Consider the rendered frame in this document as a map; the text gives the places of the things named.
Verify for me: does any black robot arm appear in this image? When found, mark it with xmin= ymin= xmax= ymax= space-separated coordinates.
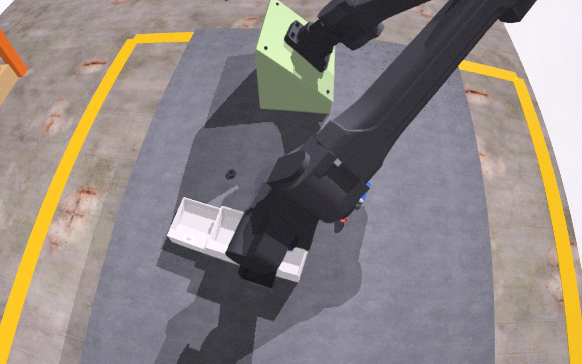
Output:
xmin=225 ymin=0 xmax=537 ymax=288

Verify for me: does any white bin rack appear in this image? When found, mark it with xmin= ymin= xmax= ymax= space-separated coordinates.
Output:
xmin=167 ymin=198 xmax=308 ymax=282

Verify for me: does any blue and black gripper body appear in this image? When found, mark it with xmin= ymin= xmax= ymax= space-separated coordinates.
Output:
xmin=297 ymin=217 xmax=319 ymax=251

